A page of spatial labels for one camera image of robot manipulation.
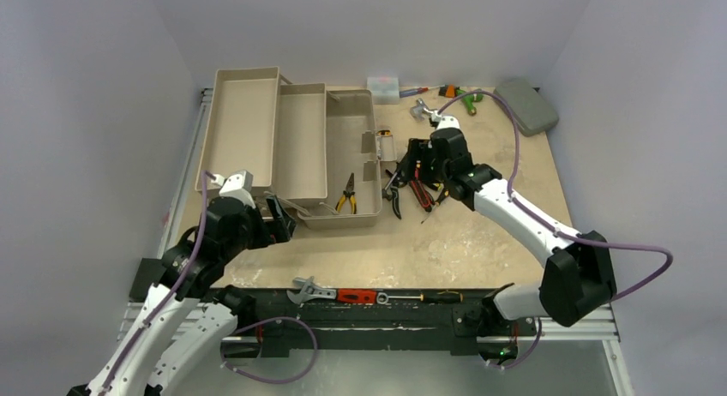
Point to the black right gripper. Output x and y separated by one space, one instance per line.
417 163

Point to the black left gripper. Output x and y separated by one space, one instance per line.
286 225

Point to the yellow black pliers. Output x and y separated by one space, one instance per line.
348 196

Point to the beige plastic tool box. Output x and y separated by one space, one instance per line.
300 141

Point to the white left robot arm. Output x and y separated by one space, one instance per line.
153 357

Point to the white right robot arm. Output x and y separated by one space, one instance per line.
578 273

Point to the red black folding tool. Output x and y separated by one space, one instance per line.
423 196

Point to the yellow black screwdriver large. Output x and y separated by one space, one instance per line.
444 194

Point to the green orange spray nozzle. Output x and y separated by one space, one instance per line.
452 91

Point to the black grey pruning shears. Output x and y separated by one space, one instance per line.
395 204

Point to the red blue small screwdriver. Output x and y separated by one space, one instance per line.
415 91

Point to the clear plastic screw box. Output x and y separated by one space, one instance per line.
385 90

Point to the grey sharpening stone block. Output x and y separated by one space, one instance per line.
532 112

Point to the black left corner block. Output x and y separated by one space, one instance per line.
147 274

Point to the black orange screwdriver on base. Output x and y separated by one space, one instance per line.
444 297

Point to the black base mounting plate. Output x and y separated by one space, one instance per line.
399 325

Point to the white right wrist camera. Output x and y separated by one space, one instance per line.
439 121

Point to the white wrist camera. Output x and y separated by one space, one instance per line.
237 186
439 121

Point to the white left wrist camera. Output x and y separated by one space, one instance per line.
237 186

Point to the small black handled hammer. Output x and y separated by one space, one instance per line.
391 189

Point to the red handled adjustable wrench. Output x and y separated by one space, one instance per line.
307 290

